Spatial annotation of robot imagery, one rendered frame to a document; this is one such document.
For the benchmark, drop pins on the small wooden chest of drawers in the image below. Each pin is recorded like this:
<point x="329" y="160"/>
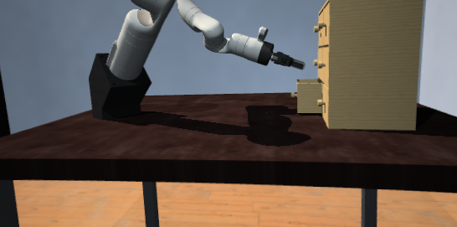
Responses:
<point x="374" y="48"/>

